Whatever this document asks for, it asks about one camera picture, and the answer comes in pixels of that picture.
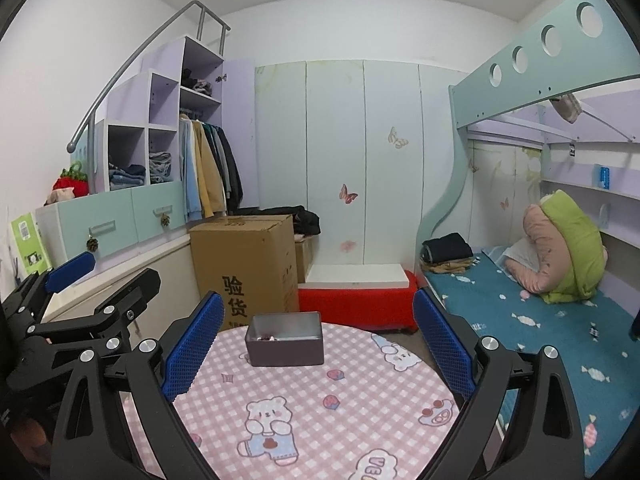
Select pile of black clothes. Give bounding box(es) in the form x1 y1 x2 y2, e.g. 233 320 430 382
260 205 321 236

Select small cardboard box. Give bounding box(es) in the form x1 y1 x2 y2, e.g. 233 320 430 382
294 237 315 285

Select black hanging jacket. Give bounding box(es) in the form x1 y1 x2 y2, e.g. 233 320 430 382
220 127 244 211

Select folded beige cloth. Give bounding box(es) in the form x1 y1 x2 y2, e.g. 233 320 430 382
422 256 481 276

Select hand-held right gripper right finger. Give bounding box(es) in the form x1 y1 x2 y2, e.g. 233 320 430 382
412 287 586 480

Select green printed box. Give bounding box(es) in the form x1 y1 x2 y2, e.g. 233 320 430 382
10 212 51 281

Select pink checked bear tablecloth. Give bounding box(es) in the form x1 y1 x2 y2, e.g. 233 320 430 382
122 322 463 480

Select grey striped hanging cloth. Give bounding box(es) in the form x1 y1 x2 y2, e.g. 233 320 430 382
550 94 583 124

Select teal bunk bed frame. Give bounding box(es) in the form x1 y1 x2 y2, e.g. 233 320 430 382
417 0 640 480

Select folded light jeans pile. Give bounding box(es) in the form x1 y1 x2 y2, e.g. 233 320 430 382
148 150 173 184

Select large cardboard box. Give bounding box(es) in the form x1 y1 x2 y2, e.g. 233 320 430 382
189 214 301 332

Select red strawberry plush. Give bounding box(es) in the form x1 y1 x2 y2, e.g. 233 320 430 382
52 161 90 203

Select white pillow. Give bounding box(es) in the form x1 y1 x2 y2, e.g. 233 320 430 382
502 237 536 266

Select folded dark jeans pile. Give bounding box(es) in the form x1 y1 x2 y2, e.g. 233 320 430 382
107 160 147 192

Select light blue hanging shirt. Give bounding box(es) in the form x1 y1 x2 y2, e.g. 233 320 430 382
179 119 206 222

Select purple and teal stair cabinet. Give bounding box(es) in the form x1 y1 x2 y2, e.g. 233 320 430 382
35 35 261 326

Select green blanket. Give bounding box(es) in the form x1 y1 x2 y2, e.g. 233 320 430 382
539 190 608 305

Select dark clothes on shelf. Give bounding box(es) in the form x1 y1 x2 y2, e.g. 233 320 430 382
181 69 213 96

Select tan hanging jacket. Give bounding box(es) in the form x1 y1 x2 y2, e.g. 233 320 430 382
192 120 227 218

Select grey metal handrail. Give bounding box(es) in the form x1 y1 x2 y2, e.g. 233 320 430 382
67 1 232 153

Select red bench with white top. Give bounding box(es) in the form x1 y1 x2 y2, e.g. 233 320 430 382
298 263 421 333

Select blue candy print bedsheet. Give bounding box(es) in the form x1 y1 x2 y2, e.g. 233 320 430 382
425 245 640 478

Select grey hanging jacket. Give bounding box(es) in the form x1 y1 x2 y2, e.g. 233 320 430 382
205 122 233 201

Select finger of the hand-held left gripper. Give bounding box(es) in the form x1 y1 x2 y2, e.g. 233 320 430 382
0 251 97 330
7 267 162 392

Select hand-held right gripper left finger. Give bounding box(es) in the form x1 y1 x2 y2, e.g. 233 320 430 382
50 290 226 480

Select grey metal tin box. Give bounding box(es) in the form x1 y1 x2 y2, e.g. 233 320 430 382
244 311 325 367

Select folded dark clothes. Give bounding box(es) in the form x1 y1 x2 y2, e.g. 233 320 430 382
421 232 473 264

